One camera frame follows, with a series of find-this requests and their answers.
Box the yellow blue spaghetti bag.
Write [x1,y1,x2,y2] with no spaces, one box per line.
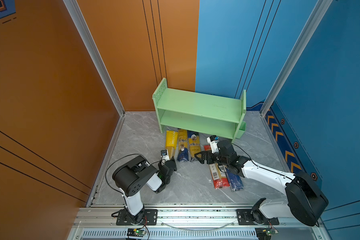
[177,129,190,162]

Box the blue yellow pasta bag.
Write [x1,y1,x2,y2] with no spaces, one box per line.
[188,131,202,162]

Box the right circuit board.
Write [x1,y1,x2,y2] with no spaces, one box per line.
[255,229,279,240]

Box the red spaghetti bag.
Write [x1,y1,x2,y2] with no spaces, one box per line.
[209,163,230,189]

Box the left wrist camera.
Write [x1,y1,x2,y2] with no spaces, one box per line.
[161,149,170,164]

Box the left circuit board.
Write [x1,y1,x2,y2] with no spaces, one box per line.
[127,228,148,240]

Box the green two-tier shelf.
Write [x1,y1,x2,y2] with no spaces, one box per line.
[153,78,247,142]

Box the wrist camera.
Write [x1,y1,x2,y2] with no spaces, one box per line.
[207,135,219,154]
[161,149,170,164]

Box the blue Barilla spaghetti box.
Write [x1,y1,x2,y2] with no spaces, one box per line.
[223,166,244,192]

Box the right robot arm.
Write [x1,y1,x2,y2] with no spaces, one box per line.
[195,139,329,227]

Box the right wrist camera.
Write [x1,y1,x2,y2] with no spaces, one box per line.
[207,135,219,154]

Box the aluminium front rail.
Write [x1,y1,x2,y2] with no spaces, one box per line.
[68,204,331,240]

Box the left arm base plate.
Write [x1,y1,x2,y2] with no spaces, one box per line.
[116,209,158,226]

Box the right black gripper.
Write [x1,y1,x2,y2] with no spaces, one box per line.
[194,150,230,167]

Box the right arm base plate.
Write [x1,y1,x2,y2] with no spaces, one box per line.
[236,209,280,226]

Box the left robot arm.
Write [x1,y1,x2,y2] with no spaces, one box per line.
[112,154,177,224]

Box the circuit board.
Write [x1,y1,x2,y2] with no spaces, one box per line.
[255,229,279,240]
[127,228,148,240]

